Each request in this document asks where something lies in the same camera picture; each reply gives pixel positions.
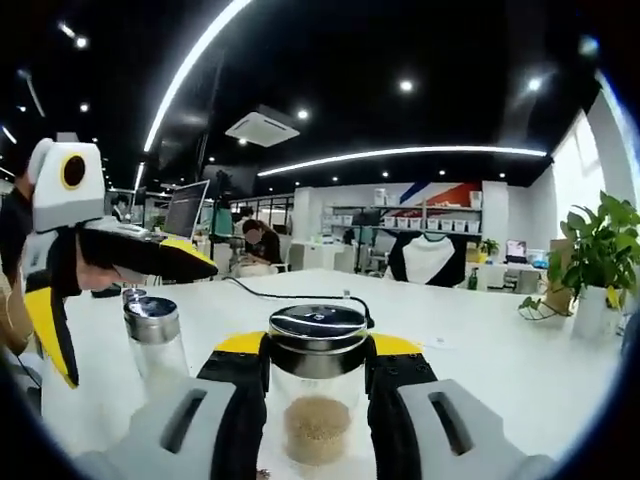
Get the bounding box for person's left hand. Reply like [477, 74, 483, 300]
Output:
[78, 263, 125, 294]

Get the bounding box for tall seasoning bottle brown grains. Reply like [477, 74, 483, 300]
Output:
[267, 301, 372, 469]

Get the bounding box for green plant in white pot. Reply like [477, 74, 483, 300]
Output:
[517, 189, 640, 342]

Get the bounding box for tall seasoning bottle white grains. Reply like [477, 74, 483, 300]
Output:
[122, 296, 192, 401]

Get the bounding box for curved ceiling light strip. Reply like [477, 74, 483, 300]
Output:
[257, 145, 548, 177]
[133, 0, 254, 191]

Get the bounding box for wide window white blinds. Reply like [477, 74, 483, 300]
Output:
[594, 69, 640, 211]

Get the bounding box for black power cable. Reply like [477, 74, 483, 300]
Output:
[219, 276, 376, 330]

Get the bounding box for teal panel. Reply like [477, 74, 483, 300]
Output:
[209, 197, 236, 241]

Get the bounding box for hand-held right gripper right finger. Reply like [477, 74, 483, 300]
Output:
[366, 332, 557, 480]

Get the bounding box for small desk monitor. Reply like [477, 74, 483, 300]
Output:
[505, 239, 529, 265]

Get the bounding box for grey metal shelf unit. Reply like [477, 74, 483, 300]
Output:
[322, 187, 485, 236]

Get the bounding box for group of round ceiling spotlights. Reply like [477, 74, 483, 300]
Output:
[54, 22, 544, 181]

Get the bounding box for ceiling air conditioner unit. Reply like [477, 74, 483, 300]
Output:
[224, 105, 301, 149]

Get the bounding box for narrow window white blinds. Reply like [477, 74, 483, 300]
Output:
[549, 109, 609, 226]

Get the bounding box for silver open laptop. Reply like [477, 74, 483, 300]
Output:
[148, 179, 211, 247]

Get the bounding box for brown cardboard box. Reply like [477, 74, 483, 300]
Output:
[547, 238, 577, 312]

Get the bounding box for row of white storage bins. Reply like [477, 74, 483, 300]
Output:
[324, 214, 482, 234]

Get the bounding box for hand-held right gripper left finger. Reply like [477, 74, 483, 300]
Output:
[73, 331, 272, 480]

